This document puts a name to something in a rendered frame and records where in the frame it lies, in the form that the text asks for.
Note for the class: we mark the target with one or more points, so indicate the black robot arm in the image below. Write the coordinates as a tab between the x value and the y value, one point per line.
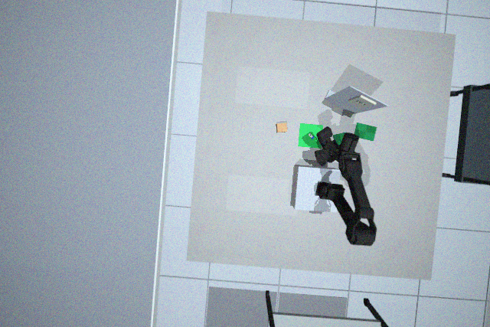
357	232

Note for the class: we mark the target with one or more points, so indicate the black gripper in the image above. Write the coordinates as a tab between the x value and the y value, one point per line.
324	138

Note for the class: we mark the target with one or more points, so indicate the grey panel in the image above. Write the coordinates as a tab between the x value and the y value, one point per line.
353	100

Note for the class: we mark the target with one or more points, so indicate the green square zone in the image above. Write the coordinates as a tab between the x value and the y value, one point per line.
305	140

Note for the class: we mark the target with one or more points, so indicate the green square patch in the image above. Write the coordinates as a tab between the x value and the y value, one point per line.
365	131

